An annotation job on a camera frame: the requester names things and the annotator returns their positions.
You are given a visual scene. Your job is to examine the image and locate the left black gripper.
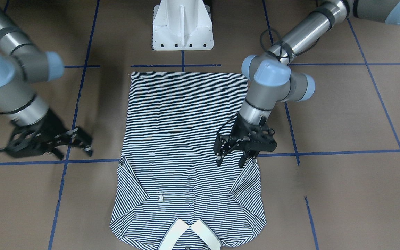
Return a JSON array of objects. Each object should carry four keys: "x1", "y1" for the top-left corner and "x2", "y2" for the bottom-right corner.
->
[{"x1": 213, "y1": 113, "x2": 277, "y2": 168}]

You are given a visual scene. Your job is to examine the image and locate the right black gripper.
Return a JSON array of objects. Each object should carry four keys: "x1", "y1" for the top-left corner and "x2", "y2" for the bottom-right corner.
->
[{"x1": 5, "y1": 109, "x2": 93, "y2": 160}]

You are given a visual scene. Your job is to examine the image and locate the navy white striped polo shirt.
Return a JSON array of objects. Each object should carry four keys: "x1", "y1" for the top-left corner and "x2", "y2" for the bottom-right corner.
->
[{"x1": 110, "y1": 72, "x2": 267, "y2": 250}]

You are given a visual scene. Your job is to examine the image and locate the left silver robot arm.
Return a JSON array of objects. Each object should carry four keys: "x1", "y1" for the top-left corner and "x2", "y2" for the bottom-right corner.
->
[{"x1": 213, "y1": 0, "x2": 400, "y2": 167}]

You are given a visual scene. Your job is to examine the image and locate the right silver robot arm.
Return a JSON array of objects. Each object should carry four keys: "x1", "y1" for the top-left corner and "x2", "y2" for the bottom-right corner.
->
[{"x1": 0, "y1": 8, "x2": 93, "y2": 160}]

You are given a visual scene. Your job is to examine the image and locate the white mounting post base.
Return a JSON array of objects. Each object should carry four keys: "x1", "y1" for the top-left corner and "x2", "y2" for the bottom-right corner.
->
[{"x1": 151, "y1": 0, "x2": 214, "y2": 51}]

